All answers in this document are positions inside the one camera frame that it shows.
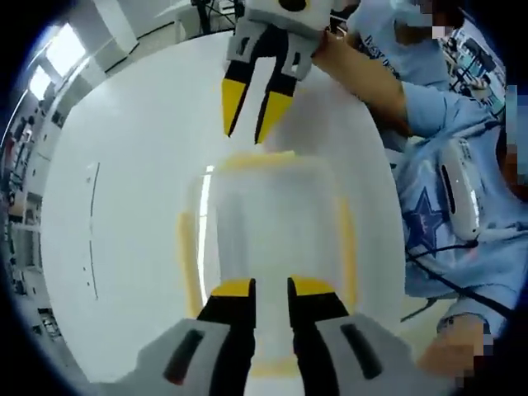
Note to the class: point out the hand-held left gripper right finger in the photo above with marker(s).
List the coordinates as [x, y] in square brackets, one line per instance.
[350, 350]

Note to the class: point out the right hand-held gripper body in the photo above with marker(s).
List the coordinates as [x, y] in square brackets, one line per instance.
[284, 16]

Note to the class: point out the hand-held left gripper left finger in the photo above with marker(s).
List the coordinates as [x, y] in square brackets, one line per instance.
[194, 346]

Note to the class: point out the clear storage box yellow latches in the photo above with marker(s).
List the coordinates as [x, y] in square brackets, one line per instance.
[272, 231]

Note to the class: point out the person in blue shirt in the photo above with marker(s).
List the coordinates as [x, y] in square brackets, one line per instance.
[445, 198]

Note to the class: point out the white chest-worn device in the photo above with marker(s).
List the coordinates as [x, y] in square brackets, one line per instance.
[464, 194]

